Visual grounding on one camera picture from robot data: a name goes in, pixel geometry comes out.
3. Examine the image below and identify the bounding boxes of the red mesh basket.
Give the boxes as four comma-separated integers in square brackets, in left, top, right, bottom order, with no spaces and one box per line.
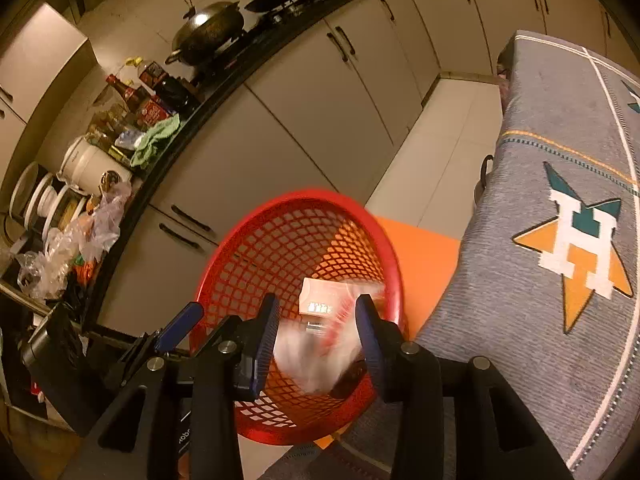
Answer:
[189,190,405,447]

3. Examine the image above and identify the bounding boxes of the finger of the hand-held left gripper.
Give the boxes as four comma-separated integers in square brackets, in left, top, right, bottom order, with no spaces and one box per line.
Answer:
[107,302,205,393]

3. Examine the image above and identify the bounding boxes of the green cloth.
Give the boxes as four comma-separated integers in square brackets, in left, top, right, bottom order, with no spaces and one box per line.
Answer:
[130,114,182,170]

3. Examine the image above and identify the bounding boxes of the crumpled clear plastic bags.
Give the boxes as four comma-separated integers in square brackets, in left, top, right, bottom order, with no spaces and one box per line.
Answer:
[17,180,133,301]

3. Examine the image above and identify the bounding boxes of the grey printed tablecloth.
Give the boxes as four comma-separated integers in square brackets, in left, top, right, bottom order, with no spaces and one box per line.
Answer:
[260,30,640,480]

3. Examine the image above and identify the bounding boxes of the stack of white bowls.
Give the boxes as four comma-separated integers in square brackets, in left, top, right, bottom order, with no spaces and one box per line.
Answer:
[9,161,88,241]

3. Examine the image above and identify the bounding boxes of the white rice cooker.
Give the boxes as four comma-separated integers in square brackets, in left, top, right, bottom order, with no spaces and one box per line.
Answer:
[59,136,133,196]

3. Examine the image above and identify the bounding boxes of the wok with steel lid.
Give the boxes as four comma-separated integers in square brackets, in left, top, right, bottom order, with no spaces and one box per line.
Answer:
[165,1,246,68]

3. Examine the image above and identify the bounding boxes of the black bag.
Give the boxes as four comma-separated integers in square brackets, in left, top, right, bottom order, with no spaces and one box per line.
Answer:
[20,302,131,436]

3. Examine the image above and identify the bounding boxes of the pale printed packet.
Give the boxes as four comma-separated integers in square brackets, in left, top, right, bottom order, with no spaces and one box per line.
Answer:
[299,277,351,318]

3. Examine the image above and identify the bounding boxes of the red-label sauce bottle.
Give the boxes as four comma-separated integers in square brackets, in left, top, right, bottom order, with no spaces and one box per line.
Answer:
[105,74,176,128]

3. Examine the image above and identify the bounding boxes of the white red-printed wrapper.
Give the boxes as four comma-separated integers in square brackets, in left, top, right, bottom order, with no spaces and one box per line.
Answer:
[274,282,387,393]

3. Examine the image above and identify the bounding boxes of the beige wall cabinet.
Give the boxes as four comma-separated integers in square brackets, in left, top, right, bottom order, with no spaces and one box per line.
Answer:
[0,2,98,123]

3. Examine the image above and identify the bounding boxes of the yellow oil bottle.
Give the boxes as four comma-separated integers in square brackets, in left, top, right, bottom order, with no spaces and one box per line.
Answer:
[85,105,136,161]

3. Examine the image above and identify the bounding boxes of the dark soy sauce bottle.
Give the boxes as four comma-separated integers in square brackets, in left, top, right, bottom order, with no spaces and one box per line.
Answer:
[137,60,201,116]

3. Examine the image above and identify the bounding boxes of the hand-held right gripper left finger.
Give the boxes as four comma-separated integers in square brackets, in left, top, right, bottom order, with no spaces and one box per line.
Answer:
[60,292,281,480]

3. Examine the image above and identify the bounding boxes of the black kitchen countertop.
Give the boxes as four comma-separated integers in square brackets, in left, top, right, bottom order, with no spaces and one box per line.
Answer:
[80,0,576,331]

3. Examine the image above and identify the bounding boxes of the beige base cabinets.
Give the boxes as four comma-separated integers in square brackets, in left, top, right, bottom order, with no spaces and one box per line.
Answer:
[95,0,640,351]

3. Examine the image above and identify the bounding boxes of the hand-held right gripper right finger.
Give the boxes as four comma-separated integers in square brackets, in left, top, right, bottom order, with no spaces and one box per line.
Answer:
[354,294,576,480]

